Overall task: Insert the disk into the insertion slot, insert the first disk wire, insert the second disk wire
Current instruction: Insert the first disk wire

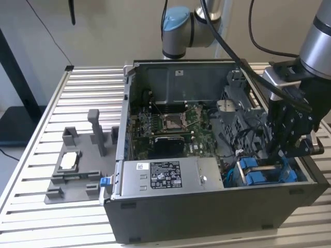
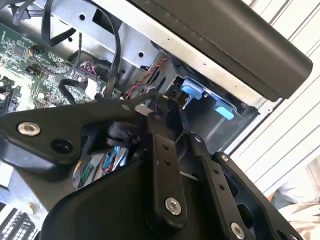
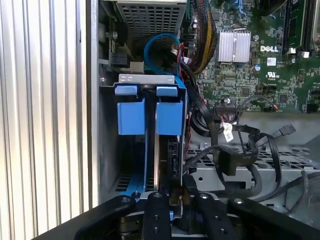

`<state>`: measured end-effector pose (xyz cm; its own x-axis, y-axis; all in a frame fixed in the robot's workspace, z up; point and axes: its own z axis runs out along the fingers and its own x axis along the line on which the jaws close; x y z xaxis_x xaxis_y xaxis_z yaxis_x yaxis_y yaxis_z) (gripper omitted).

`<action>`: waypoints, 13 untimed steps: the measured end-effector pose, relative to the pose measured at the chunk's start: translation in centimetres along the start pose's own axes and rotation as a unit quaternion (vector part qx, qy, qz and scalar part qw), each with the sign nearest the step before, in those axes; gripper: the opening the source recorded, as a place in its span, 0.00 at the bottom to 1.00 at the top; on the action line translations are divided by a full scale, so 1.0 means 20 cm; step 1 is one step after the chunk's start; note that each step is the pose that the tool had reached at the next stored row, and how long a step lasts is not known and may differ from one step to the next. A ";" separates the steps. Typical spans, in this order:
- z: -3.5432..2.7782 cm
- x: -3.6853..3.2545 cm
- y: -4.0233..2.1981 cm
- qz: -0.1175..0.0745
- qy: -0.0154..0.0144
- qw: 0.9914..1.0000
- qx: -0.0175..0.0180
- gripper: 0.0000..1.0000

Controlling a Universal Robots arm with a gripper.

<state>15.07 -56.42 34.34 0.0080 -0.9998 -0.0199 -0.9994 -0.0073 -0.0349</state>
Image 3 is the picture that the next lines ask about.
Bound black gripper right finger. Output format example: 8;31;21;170
193;192;320;240

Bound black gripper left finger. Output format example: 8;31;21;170
37;191;174;240

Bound black data wire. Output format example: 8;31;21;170
217;132;283;201

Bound hard disk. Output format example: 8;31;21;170
153;83;188;193

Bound metal disk bay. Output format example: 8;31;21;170
98;73;188;201

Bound grey metal drive cage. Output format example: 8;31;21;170
187;147;320;216

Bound black board header connector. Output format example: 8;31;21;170
214;98;241;123

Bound black grey PC case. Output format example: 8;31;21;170
77;0;320;221

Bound green motherboard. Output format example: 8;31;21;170
184;0;320;113

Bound silver finned heat sink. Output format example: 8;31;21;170
216;29;252;63

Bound grey power supply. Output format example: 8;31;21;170
99;0;188;55

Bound red black twisted wire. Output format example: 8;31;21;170
176;41;193;173

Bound white cable label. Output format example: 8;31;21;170
221;121;234;143

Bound black wire with spare connector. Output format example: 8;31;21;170
237;123;297;138

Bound blue data cable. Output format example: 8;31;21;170
143;32;187;88

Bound yellow black wire bundle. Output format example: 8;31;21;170
186;0;218;76

